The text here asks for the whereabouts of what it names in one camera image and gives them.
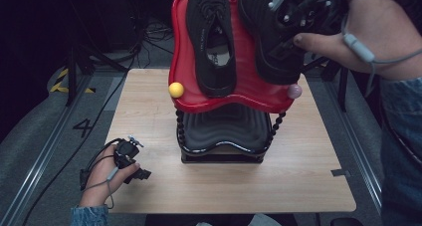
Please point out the black knit sneaker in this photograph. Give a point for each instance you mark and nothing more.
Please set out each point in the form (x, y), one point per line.
(265, 53)
(212, 76)

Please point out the grey tape piece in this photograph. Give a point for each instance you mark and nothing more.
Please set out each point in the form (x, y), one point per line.
(340, 173)

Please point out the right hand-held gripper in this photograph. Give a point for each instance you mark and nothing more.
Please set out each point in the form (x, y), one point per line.
(315, 17)

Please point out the person's left hand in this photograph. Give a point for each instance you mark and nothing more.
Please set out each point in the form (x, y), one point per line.
(101, 179)

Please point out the black tripod stand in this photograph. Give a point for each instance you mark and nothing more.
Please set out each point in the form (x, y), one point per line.
(71, 73)

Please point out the black metal stand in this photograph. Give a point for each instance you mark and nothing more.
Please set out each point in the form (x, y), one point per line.
(343, 86)

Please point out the metal floor rail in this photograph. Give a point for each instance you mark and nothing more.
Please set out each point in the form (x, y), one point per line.
(43, 159)
(360, 149)

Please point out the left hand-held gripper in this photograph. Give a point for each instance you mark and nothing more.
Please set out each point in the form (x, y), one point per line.
(127, 149)

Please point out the yellow and black tape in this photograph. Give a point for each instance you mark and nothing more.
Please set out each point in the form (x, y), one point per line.
(58, 86)

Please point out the red and black shoe rack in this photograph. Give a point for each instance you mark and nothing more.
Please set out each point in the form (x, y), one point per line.
(252, 93)

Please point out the person's right hand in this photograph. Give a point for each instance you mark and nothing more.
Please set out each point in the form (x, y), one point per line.
(388, 30)

